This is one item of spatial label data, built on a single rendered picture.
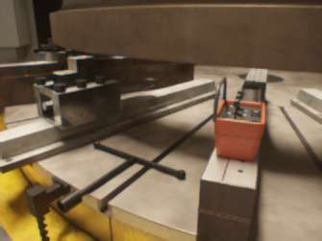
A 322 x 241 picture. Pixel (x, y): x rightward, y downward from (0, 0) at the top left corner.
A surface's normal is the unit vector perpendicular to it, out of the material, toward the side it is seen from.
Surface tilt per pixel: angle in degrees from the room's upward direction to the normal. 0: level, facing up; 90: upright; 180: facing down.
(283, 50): 90
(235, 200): 90
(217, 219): 90
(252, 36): 90
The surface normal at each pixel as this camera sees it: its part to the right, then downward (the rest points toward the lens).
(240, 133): -0.34, 0.44
